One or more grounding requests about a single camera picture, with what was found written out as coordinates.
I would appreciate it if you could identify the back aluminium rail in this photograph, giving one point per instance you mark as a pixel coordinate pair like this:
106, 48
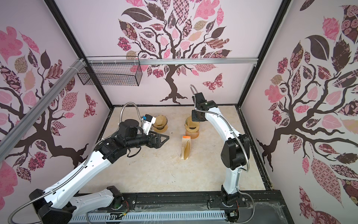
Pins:
232, 60

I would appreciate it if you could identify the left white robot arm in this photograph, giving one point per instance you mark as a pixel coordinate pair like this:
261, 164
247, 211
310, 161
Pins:
59, 203

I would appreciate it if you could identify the left aluminium rail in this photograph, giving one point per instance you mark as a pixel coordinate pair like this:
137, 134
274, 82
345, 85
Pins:
15, 135

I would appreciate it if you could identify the white slotted cable duct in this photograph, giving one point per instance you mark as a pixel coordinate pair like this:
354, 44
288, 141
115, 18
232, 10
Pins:
148, 217

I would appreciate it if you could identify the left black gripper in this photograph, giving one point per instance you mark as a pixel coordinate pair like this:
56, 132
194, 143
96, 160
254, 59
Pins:
152, 144

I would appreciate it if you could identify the grey glass dripper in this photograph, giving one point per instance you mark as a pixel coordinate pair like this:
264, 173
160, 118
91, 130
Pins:
161, 121

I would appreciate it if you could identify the black wire basket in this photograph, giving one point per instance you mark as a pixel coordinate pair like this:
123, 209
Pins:
118, 71

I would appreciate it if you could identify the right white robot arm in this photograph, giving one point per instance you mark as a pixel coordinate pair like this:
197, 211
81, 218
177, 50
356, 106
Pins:
235, 151

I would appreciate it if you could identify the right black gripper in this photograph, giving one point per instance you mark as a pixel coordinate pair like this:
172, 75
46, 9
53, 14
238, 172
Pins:
194, 117

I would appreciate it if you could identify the aluminium rail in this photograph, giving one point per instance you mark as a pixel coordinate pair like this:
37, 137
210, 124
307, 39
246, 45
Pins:
15, 135
232, 60

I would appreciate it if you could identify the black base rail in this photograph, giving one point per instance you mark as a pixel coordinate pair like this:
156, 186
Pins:
167, 200

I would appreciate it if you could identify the wooden dripper ring holder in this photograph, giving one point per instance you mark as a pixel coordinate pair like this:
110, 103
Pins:
161, 130

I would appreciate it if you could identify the green glass dripper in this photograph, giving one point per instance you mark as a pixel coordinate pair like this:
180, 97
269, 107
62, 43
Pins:
191, 121

